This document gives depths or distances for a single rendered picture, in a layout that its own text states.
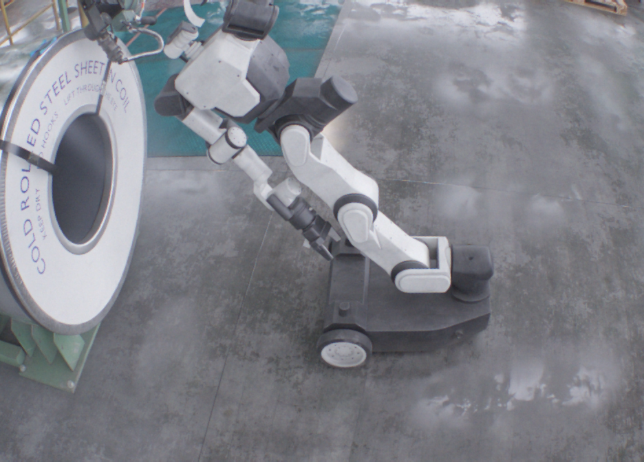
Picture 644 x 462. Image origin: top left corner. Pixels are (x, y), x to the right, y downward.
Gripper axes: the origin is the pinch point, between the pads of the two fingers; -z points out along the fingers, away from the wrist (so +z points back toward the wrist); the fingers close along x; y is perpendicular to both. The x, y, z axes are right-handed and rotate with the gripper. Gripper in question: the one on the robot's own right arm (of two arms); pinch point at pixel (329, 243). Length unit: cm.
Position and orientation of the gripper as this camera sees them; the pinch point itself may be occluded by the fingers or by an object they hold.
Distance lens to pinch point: 218.2
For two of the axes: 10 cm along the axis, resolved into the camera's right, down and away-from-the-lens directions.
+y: 7.0, -4.3, -5.8
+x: -2.7, 5.9, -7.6
